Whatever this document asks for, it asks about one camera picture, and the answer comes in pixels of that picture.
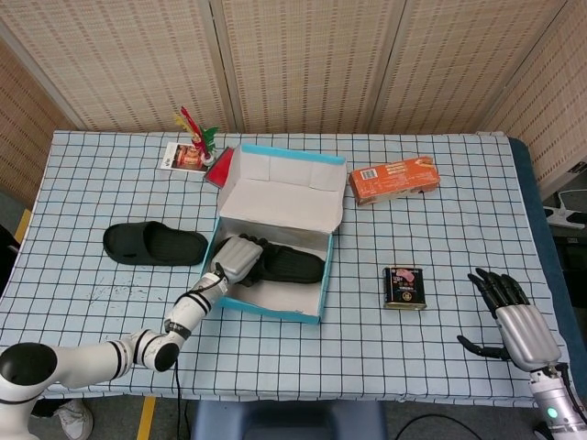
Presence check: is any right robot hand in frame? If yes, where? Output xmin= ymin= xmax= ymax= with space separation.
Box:
xmin=457 ymin=268 xmax=563 ymax=371

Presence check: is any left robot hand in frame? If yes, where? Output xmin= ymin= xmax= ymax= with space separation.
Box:
xmin=209 ymin=232 xmax=276 ymax=288

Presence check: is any black slipper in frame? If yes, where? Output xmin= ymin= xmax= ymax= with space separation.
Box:
xmin=102 ymin=221 xmax=208 ymax=267
xmin=213 ymin=237 xmax=326 ymax=288

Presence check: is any blue cardboard shoe box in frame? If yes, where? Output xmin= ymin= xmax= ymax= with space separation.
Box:
xmin=208 ymin=143 xmax=348 ymax=325

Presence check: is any red flat box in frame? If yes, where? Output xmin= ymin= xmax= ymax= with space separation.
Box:
xmin=204 ymin=147 xmax=236 ymax=189

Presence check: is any black equipment case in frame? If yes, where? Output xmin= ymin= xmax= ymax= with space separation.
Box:
xmin=552 ymin=236 xmax=587 ymax=271

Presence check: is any white photo card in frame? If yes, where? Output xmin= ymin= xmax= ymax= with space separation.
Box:
xmin=160 ymin=142 xmax=210 ymax=175

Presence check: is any colourful feather shuttlecock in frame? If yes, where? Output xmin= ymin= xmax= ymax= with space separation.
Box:
xmin=172 ymin=106 xmax=220 ymax=167

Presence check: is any black luncheon meat can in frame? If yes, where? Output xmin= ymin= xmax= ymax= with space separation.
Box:
xmin=382 ymin=265 xmax=429 ymax=311

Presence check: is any blue checked tablecloth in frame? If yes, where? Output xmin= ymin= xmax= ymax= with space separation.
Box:
xmin=0 ymin=130 xmax=574 ymax=404

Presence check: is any dark blue chair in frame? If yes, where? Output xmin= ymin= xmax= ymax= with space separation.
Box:
xmin=190 ymin=401 xmax=389 ymax=440

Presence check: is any orange cardboard box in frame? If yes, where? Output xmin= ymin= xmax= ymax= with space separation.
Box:
xmin=348 ymin=155 xmax=441 ymax=207

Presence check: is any beige woven folding screen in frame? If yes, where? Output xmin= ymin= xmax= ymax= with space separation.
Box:
xmin=0 ymin=0 xmax=587 ymax=193

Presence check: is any white sneaker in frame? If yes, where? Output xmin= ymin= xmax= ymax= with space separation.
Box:
xmin=52 ymin=398 xmax=95 ymax=440

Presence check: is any black floor cable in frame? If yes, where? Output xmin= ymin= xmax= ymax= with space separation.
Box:
xmin=396 ymin=413 xmax=469 ymax=440

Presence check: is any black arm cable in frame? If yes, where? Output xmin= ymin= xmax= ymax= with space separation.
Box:
xmin=171 ymin=355 xmax=185 ymax=440

